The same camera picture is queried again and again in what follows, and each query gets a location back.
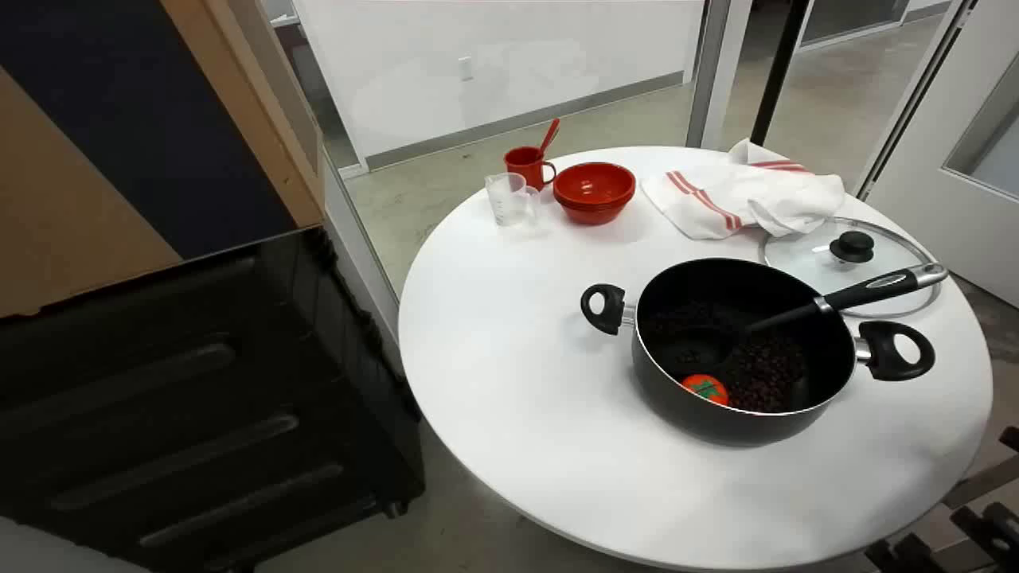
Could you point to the black cooking pot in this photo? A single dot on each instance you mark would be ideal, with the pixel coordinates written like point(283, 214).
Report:
point(680, 306)

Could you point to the small red spoon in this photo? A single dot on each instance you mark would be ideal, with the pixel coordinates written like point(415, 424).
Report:
point(548, 134)

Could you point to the clear glass cup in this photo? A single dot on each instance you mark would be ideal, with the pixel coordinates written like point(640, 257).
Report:
point(511, 203)

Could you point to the red cup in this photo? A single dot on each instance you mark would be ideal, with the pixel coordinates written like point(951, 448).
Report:
point(523, 168)

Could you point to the red bowl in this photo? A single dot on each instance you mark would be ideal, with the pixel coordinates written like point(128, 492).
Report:
point(593, 193)

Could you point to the small orange tomato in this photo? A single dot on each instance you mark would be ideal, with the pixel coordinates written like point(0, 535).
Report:
point(707, 389)

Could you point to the white towel with red stripes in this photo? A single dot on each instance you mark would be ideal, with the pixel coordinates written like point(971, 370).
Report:
point(767, 195)

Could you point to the dark beans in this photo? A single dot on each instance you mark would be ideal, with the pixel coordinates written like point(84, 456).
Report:
point(768, 368)

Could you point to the glass lid with black knob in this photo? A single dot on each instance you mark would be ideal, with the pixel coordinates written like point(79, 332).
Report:
point(853, 247)

